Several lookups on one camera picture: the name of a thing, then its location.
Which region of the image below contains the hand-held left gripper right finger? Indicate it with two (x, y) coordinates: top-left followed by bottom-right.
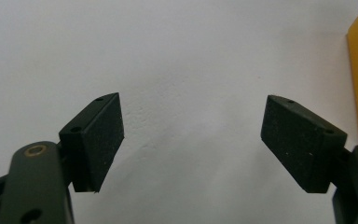
(260, 94), (349, 194)

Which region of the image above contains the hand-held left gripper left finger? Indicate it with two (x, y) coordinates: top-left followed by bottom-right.
(58, 91), (125, 193)

